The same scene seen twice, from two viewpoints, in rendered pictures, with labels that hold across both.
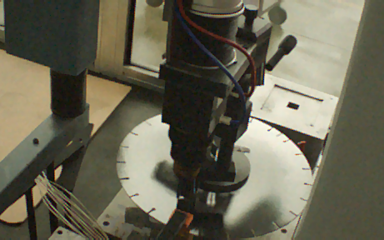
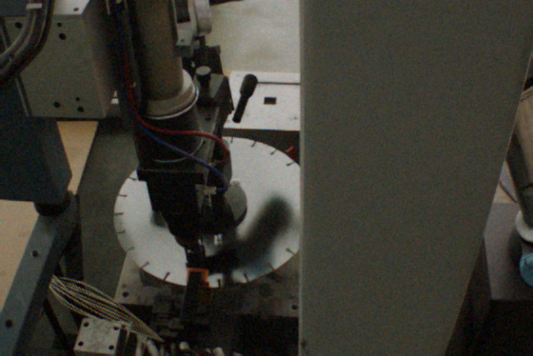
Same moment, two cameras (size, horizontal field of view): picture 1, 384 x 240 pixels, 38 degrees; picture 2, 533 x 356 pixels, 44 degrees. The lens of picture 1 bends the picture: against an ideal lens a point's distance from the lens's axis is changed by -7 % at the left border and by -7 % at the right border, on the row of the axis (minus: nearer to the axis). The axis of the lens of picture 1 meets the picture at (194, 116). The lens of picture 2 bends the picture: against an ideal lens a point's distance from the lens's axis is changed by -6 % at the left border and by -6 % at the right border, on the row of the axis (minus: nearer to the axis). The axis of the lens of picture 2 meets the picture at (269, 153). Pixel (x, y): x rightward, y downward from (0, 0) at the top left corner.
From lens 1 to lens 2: 0.21 m
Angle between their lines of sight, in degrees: 12
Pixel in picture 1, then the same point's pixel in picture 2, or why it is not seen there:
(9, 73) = not seen: outside the picture
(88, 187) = (92, 251)
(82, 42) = (57, 173)
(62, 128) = (55, 229)
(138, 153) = (134, 216)
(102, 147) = (90, 200)
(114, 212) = (129, 279)
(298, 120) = (280, 116)
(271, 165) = (266, 185)
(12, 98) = not seen: outside the picture
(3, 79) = not seen: outside the picture
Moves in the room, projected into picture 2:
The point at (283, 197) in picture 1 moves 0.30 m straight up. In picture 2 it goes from (288, 219) to (286, 64)
